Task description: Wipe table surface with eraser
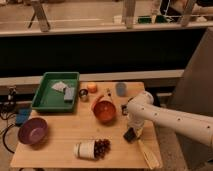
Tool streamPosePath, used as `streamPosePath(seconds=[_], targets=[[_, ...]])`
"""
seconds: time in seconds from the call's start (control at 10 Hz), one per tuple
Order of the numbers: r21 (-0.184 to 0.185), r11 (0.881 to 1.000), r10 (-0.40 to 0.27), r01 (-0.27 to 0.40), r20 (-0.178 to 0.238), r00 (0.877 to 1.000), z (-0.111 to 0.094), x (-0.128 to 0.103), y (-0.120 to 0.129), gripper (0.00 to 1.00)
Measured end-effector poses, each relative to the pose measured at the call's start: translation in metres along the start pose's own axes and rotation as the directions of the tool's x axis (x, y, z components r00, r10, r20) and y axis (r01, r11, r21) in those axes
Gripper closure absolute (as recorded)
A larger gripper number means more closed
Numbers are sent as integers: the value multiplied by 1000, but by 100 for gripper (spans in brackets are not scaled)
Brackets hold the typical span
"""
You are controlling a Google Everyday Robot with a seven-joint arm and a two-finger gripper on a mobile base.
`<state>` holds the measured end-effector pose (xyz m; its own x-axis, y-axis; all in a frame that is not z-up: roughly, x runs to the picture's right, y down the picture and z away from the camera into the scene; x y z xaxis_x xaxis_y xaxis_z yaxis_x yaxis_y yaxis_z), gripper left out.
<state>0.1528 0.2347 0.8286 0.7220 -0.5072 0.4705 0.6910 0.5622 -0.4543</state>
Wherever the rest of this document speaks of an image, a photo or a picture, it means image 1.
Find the white cloth piece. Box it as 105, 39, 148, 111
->
52, 81, 67, 92

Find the black cable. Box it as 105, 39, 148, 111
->
0, 103, 18, 154

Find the purple bowl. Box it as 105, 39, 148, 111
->
18, 117, 48, 145

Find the blue cup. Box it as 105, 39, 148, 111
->
115, 82, 127, 97

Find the yellow corn cob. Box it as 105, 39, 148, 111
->
138, 140, 160, 169

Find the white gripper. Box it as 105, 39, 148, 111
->
128, 115, 145, 138

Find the orange round object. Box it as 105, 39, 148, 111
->
87, 82, 97, 93

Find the small metal cup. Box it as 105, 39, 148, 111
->
78, 89, 88, 102

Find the dark grape bunch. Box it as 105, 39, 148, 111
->
94, 139, 111, 159

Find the blue box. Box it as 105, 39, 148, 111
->
15, 108, 31, 126

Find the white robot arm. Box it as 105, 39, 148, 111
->
127, 91, 213, 148

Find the grey sponge block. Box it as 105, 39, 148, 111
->
64, 87, 74, 102

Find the white cup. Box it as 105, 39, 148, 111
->
73, 140, 95, 159

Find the black eraser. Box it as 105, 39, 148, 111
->
123, 128, 136, 143

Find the green plastic tray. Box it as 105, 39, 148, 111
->
32, 72, 79, 113

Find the orange bowl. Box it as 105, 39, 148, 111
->
93, 101, 116, 123

